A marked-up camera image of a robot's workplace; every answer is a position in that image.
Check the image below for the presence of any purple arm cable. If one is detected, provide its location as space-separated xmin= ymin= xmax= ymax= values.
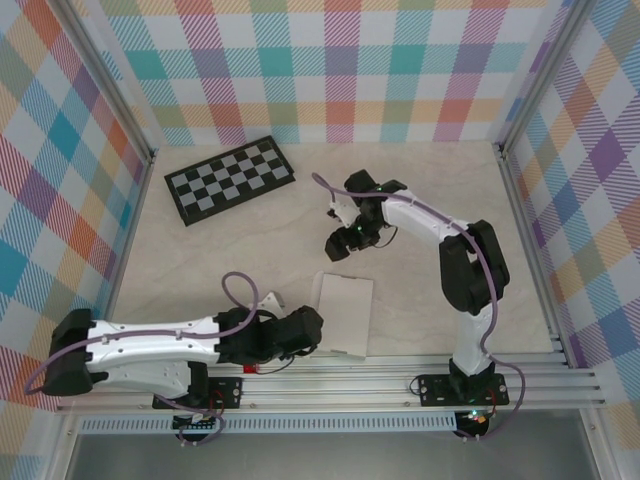
xmin=24 ymin=271 xmax=261 ymax=446
xmin=310 ymin=172 xmax=532 ymax=441

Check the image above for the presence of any white slotted cable duct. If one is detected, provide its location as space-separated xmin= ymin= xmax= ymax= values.
xmin=79 ymin=412 xmax=459 ymax=435

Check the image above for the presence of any wide aluminium rail frame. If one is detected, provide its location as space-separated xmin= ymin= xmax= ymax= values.
xmin=57 ymin=353 xmax=609 ymax=414

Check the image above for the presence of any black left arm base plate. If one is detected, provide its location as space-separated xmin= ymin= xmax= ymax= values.
xmin=152 ymin=375 xmax=245 ymax=410

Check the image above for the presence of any small electronics board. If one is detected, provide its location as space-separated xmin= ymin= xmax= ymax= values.
xmin=172 ymin=407 xmax=225 ymax=435

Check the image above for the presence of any white paper box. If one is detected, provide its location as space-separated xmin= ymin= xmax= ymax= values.
xmin=309 ymin=271 xmax=376 ymax=363

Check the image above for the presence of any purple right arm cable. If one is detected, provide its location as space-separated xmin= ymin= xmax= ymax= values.
xmin=310 ymin=172 xmax=532 ymax=441

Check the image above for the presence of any electronics board with green light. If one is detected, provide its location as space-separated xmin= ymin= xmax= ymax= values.
xmin=455 ymin=407 xmax=496 ymax=437

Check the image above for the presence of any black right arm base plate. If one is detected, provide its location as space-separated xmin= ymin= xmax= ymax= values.
xmin=418 ymin=372 xmax=510 ymax=407

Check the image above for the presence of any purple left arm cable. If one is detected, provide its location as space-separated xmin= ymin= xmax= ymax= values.
xmin=24 ymin=271 xmax=261 ymax=446

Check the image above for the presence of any grey metal panel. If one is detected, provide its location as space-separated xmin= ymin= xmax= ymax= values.
xmin=64 ymin=432 xmax=601 ymax=480

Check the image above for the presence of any black grey chessboard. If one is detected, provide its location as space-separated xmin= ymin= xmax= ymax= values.
xmin=163 ymin=134 xmax=300 ymax=229

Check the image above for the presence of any aluminium corner post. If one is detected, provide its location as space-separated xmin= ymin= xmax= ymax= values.
xmin=493 ymin=0 xmax=599 ymax=156
xmin=49 ymin=0 xmax=157 ymax=166

